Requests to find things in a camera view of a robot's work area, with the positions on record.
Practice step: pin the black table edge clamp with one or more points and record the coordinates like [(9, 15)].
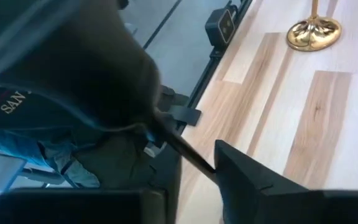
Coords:
[(185, 115)]

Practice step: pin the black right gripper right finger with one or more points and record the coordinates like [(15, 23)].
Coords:
[(275, 205)]

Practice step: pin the black metal table frame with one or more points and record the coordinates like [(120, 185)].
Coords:
[(201, 81)]

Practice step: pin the black metal candlestick holder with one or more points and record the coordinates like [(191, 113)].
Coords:
[(194, 154)]

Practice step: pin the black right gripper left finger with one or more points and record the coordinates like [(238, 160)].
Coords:
[(73, 207)]

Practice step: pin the black table-level camera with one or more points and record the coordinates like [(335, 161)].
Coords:
[(219, 26)]

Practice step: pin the gold metal candlestick holder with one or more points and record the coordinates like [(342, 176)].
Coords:
[(314, 31)]

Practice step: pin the person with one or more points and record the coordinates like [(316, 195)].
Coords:
[(17, 105)]

